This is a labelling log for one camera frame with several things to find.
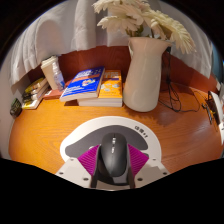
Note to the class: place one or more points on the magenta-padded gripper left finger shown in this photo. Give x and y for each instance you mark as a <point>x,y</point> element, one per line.
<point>75,170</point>

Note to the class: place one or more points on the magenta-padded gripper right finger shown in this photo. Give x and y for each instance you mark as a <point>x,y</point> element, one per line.
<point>151,170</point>

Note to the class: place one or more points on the dark grey computer mouse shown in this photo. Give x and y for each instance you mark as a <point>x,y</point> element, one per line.
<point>114,153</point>

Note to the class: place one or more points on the white and grey mouse pad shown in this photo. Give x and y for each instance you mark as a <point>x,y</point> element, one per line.
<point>86,128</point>

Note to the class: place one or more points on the red-brown book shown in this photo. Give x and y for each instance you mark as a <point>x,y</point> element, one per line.
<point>53,94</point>

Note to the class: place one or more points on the dark mug with green inside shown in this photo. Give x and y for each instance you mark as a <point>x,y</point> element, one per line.
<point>16,107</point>

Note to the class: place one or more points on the black book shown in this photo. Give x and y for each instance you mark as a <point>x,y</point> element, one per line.
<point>33,94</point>

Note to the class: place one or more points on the white electronic device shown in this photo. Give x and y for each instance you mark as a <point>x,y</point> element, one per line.
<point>218,110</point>

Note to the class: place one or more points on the yellow-covered book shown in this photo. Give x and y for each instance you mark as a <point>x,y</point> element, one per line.
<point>36,85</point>

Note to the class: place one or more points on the white ceramic vase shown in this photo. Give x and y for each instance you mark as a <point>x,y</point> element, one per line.
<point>145,76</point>

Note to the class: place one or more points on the cream lidded tumbler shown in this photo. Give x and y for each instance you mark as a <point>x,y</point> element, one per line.
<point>48,68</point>

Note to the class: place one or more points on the white pleated curtain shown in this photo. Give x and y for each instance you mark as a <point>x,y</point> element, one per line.
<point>60,26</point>

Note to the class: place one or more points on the white flower bouquet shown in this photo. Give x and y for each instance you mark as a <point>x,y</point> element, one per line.
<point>133,16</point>

